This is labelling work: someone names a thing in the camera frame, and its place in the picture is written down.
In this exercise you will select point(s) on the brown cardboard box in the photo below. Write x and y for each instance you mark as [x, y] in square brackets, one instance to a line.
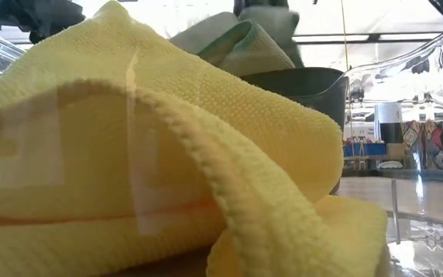
[395, 151]

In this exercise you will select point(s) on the light green microfiber towel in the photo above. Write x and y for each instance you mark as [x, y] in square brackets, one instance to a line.
[252, 54]

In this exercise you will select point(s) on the thin hanging rod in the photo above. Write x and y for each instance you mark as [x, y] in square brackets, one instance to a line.
[343, 23]

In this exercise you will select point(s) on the blue storage bin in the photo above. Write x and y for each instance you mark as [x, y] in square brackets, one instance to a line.
[364, 149]

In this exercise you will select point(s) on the dark teal plastic basket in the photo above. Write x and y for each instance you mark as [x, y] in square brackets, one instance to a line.
[321, 92]

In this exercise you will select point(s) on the colourful patterned cloth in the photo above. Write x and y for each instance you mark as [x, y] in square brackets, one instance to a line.
[421, 142]

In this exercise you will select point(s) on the long ceiling light fixture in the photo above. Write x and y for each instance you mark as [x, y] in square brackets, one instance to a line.
[321, 38]

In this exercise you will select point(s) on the yellow microfiber towel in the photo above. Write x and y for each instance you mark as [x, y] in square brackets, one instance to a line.
[244, 127]
[360, 238]

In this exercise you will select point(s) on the small white rounded object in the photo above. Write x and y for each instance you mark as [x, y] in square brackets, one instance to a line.
[390, 164]

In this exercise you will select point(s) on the white and black pillar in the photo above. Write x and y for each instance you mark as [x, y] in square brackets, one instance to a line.
[388, 115]

